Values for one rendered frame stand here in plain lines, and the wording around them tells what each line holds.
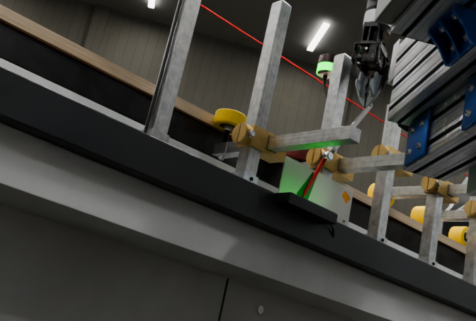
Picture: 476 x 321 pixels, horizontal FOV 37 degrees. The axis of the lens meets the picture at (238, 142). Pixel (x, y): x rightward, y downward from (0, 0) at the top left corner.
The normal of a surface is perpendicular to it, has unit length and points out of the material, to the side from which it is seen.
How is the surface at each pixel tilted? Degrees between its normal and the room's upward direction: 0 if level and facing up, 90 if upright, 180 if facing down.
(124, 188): 90
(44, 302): 90
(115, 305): 90
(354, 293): 90
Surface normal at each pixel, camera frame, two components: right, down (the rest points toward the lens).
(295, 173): 0.67, -0.09
